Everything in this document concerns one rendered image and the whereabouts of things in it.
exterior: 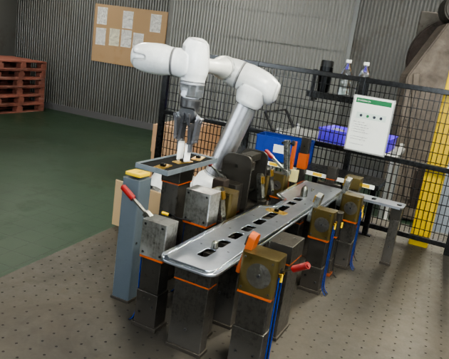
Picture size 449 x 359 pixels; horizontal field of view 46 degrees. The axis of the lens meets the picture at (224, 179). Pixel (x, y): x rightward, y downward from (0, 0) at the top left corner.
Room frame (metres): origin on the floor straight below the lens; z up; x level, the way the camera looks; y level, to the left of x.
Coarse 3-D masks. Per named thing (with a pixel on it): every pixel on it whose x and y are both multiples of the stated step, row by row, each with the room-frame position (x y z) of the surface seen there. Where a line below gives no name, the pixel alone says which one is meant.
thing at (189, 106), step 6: (180, 102) 1.91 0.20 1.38; (186, 102) 1.89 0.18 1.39; (192, 102) 1.89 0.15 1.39; (198, 102) 1.91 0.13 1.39; (180, 108) 1.94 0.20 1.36; (186, 108) 1.92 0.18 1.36; (192, 108) 1.90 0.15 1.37; (198, 108) 1.91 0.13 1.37; (180, 114) 1.94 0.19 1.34; (186, 114) 1.92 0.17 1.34; (192, 114) 1.90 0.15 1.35; (198, 114) 1.91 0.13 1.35; (186, 120) 1.92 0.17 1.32; (192, 120) 1.91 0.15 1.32
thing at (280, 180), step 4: (276, 172) 2.48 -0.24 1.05; (280, 172) 2.49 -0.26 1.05; (276, 176) 2.47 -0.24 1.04; (280, 176) 2.46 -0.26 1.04; (284, 176) 2.45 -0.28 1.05; (288, 176) 2.48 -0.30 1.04; (276, 180) 2.46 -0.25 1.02; (280, 180) 2.45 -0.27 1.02; (284, 180) 2.45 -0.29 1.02; (288, 180) 2.49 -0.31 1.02; (276, 184) 2.46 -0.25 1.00; (280, 184) 2.45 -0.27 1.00; (284, 184) 2.45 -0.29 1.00; (276, 188) 2.46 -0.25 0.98; (280, 188) 2.45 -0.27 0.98; (284, 188) 2.46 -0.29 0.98; (276, 192) 2.46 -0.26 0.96; (272, 196) 2.47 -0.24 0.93; (276, 196) 2.46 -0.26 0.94; (272, 200) 2.47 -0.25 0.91; (276, 200) 2.46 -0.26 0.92; (280, 200) 2.46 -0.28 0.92; (268, 204) 2.50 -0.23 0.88; (272, 204) 2.47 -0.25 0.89
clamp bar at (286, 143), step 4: (284, 140) 2.47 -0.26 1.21; (288, 140) 2.47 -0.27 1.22; (284, 144) 2.47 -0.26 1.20; (288, 144) 2.46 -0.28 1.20; (292, 144) 2.46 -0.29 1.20; (284, 148) 2.47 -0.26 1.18; (288, 148) 2.47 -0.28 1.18; (284, 152) 2.47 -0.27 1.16; (288, 152) 2.47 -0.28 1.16; (284, 156) 2.47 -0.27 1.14; (288, 156) 2.47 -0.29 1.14; (284, 160) 2.46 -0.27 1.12; (288, 160) 2.49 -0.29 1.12; (284, 164) 2.46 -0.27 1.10; (288, 164) 2.49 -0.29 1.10; (284, 168) 2.46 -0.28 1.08; (288, 168) 2.48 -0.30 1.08
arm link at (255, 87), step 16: (240, 80) 2.40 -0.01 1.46; (256, 80) 2.38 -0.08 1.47; (272, 80) 2.40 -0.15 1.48; (240, 96) 2.41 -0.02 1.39; (256, 96) 2.38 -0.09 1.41; (272, 96) 2.39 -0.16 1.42; (240, 112) 2.41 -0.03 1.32; (224, 128) 2.45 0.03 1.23; (240, 128) 2.42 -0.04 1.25; (224, 144) 2.43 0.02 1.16; (208, 176) 2.43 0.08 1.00
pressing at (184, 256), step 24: (288, 192) 2.32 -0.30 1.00; (312, 192) 2.39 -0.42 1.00; (336, 192) 2.46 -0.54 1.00; (240, 216) 1.87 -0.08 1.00; (264, 216) 1.92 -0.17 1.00; (288, 216) 1.96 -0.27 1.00; (192, 240) 1.54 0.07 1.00; (216, 240) 1.58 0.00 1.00; (240, 240) 1.61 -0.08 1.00; (264, 240) 1.65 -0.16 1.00; (192, 264) 1.36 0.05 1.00; (216, 264) 1.39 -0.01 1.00
